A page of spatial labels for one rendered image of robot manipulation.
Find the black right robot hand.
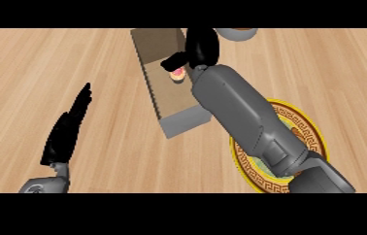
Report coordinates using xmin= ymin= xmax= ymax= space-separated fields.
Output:
xmin=160 ymin=27 xmax=223 ymax=73

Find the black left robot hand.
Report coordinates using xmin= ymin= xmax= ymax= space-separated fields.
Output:
xmin=39 ymin=82 xmax=93 ymax=166

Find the pink cupcake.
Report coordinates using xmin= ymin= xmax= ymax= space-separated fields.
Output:
xmin=170 ymin=67 xmax=188 ymax=84

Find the yellow rimmed patterned plate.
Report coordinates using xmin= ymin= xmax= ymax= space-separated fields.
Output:
xmin=231 ymin=97 xmax=332 ymax=194

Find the grey bowl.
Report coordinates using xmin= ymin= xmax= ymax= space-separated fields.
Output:
xmin=214 ymin=27 xmax=260 ymax=43

